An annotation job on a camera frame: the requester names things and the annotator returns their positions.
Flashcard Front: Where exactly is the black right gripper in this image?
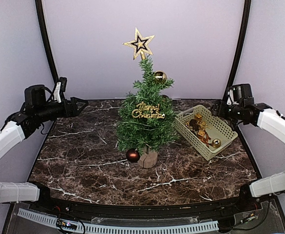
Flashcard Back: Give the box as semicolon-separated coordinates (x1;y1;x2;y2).
211;99;243;123

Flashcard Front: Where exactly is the beige plastic basket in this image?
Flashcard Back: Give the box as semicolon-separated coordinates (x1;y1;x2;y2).
175;105;238;160

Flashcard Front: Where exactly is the gold Merry Christmas sign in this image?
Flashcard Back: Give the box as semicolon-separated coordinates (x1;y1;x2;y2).
132;102;165;119

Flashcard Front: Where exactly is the shiny gold bauble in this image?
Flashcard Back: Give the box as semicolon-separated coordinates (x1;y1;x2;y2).
210;138;222;149
154;71;167;84

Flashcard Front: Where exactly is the small green christmas tree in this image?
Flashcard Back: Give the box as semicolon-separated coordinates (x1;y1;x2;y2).
116;57;178;168

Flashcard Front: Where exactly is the gold star tree topper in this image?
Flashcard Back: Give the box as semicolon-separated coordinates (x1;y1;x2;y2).
123;27;155;60

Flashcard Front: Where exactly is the brown ribbon bow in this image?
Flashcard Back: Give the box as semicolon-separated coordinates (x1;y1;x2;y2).
189;119;211;147

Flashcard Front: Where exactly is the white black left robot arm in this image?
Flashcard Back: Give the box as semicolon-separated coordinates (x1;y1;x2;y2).
0;78;88;213

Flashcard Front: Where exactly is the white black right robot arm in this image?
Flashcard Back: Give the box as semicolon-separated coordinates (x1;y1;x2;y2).
211;83;285;212

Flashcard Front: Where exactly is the gold gift box ornament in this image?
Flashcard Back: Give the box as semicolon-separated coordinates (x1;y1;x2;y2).
194;114;202;122

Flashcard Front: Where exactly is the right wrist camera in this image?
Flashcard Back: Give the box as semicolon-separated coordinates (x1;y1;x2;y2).
226;87;236;105

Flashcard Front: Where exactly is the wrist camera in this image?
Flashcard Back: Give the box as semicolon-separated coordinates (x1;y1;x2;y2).
53;77;67;103
226;87;236;105

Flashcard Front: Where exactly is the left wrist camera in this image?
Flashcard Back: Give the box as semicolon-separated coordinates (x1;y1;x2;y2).
53;77;67;103

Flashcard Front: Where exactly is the black front rail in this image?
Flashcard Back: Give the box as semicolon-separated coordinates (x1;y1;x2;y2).
30;197;262;220

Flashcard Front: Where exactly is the left black frame post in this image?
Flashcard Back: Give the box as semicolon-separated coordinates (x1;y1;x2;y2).
35;0;58;83

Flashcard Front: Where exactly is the black frame post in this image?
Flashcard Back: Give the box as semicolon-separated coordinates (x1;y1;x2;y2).
226;0;251;88
35;0;58;83

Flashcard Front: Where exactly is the right black frame post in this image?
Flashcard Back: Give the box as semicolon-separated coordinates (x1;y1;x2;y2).
226;0;251;88

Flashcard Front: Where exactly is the grey slotted cable duct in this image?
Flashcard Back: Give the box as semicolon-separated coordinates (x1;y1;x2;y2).
18;208;219;234

